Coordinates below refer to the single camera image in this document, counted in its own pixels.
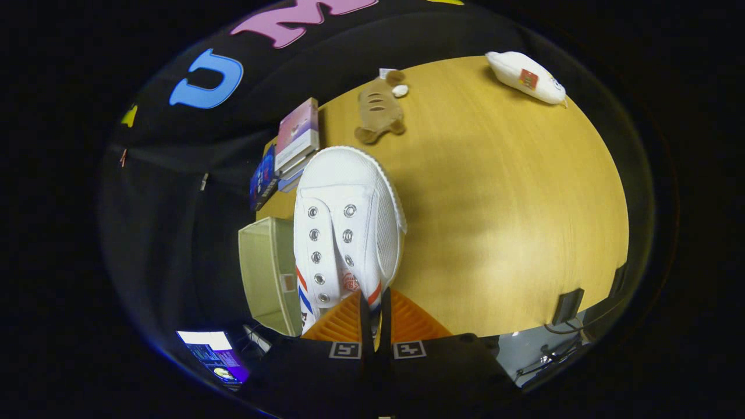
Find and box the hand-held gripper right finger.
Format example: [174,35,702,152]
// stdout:
[381,289,522,419]

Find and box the small black box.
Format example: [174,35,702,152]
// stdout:
[552,287,586,326]

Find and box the light blue book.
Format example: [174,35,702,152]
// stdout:
[277,163,306,194]

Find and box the white canvas shoe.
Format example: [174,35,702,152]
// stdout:
[293,145,408,338]

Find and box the dark blue book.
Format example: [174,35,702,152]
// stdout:
[249,144,279,211]

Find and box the brown bread plush toy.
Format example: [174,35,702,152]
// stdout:
[354,70,409,145]

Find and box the black backdrop cloth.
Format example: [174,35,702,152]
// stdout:
[99,0,583,350]

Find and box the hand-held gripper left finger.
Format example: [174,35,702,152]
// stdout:
[247,291,374,419]

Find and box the white paperback book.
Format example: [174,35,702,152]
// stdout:
[276,131,321,178]

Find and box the pink cover book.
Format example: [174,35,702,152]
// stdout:
[274,97,321,171]

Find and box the white plush toy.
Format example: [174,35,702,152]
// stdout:
[485,51,568,107]

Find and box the beige fabric storage box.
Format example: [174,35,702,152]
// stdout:
[237,216,303,337]

